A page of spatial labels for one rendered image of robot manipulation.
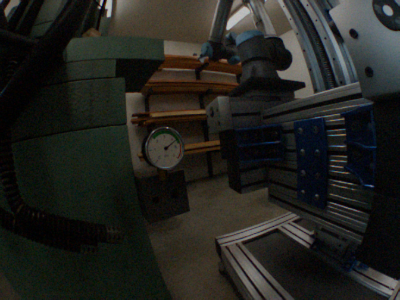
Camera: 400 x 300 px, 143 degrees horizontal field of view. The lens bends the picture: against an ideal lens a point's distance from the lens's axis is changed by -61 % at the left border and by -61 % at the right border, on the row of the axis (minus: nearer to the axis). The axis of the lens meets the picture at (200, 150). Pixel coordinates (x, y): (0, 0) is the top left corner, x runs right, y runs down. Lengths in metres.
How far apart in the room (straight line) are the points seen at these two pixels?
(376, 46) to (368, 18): 0.03
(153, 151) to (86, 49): 0.24
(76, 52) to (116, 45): 0.08
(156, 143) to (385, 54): 0.28
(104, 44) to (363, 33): 0.38
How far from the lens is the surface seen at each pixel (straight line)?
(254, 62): 0.58
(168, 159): 0.25
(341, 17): 0.18
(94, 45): 0.36
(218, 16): 0.88
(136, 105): 2.82
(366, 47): 0.16
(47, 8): 0.34
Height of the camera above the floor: 0.66
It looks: 3 degrees down
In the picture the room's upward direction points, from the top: 7 degrees counter-clockwise
